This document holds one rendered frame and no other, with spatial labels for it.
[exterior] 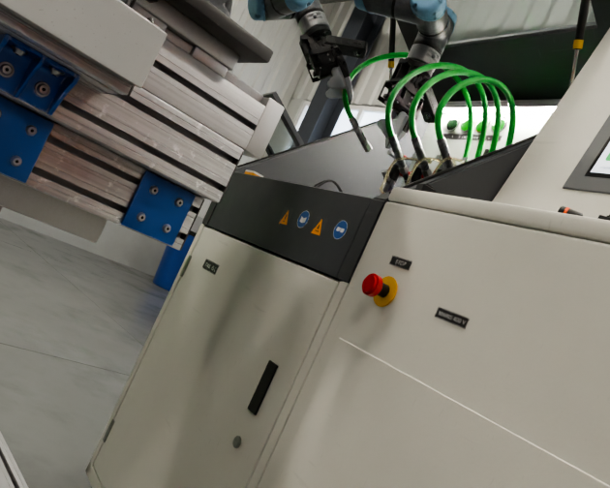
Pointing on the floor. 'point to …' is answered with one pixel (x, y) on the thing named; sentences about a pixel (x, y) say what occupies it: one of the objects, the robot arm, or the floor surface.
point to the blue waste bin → (171, 263)
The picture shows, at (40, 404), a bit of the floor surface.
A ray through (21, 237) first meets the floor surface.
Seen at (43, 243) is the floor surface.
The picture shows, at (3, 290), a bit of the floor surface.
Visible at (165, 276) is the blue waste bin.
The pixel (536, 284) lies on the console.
